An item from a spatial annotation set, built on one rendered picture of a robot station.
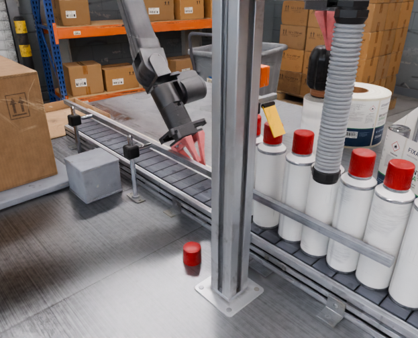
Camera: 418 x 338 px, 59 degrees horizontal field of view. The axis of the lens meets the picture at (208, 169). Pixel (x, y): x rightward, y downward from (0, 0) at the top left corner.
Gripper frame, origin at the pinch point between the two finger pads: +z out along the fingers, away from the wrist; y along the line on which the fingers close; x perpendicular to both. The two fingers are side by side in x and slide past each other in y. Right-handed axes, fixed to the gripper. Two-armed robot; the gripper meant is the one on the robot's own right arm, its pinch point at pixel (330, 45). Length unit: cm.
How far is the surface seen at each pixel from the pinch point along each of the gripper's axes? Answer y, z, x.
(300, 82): 197, 96, -298
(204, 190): 15.3, 30.9, 20.3
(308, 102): 5.9, 13.7, -4.3
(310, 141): -9.8, 11.4, 20.0
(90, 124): 74, 31, 18
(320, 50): 5.3, 2.3, -5.6
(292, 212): -10.5, 22.6, 24.1
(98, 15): 423, 28, -177
